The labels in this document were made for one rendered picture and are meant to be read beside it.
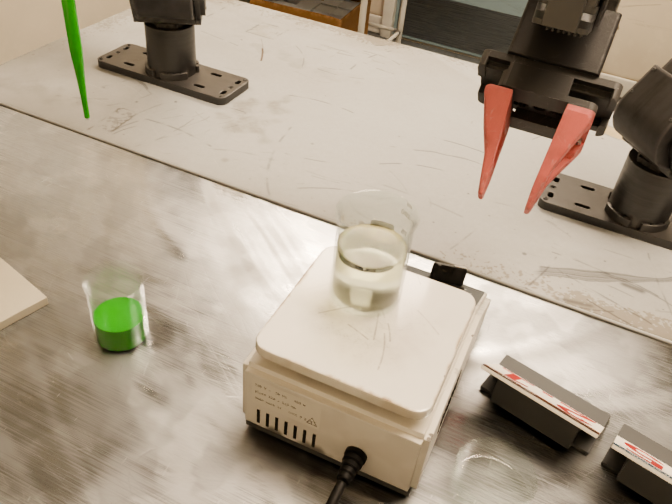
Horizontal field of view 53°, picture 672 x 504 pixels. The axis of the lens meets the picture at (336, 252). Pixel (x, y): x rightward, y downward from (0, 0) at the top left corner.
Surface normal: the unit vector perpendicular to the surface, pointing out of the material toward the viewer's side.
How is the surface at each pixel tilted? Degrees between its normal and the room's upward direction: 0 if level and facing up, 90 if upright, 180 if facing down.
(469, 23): 90
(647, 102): 54
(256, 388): 90
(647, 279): 0
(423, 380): 0
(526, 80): 40
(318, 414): 90
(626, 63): 90
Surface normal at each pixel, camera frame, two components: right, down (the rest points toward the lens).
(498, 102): -0.33, 0.11
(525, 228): 0.09, -0.77
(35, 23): 0.90, 0.33
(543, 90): -0.20, -0.24
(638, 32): -0.43, 0.54
